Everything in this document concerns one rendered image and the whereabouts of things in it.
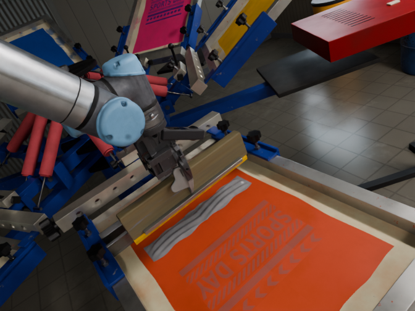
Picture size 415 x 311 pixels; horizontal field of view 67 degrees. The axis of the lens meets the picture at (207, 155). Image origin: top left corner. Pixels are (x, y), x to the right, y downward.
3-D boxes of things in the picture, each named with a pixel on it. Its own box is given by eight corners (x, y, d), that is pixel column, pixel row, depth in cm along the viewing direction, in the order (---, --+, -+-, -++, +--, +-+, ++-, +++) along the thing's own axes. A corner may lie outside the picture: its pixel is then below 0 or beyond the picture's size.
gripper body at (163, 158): (146, 171, 77) (124, 131, 71) (174, 153, 80) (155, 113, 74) (160, 182, 71) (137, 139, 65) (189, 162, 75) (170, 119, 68)
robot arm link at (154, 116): (148, 96, 72) (164, 102, 66) (156, 113, 74) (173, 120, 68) (120, 112, 69) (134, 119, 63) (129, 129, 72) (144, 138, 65)
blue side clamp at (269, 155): (283, 165, 99) (278, 147, 95) (272, 174, 97) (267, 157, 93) (225, 141, 122) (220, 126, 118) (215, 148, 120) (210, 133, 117)
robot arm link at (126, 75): (91, 68, 63) (126, 50, 66) (116, 114, 69) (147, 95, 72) (104, 70, 57) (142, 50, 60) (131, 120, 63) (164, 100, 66)
